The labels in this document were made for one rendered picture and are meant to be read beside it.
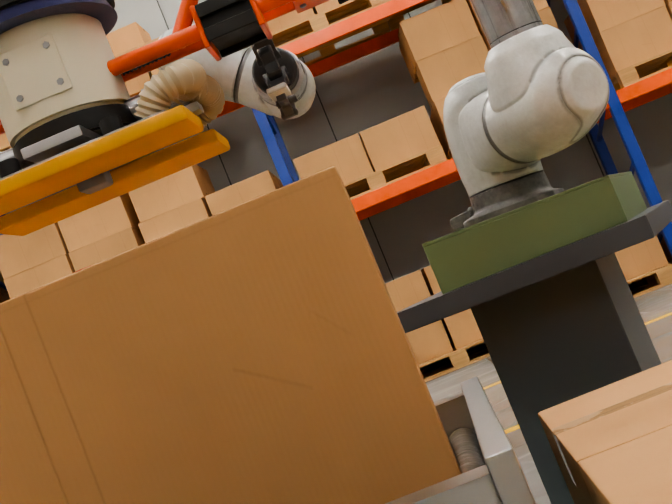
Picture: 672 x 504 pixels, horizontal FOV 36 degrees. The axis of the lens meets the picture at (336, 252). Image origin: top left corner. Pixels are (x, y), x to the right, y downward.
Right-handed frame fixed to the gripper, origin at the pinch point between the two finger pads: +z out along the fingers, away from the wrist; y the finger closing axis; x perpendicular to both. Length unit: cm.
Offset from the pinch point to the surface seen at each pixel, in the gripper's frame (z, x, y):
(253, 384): 32, 14, 44
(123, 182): 8.4, 24.3, 12.1
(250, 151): -824, 87, -131
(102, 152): 28.6, 20.7, 11.8
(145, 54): 17.2, 13.2, -0.5
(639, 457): 43, -21, 65
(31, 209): 9.7, 37.4, 10.7
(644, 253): -697, -189, 96
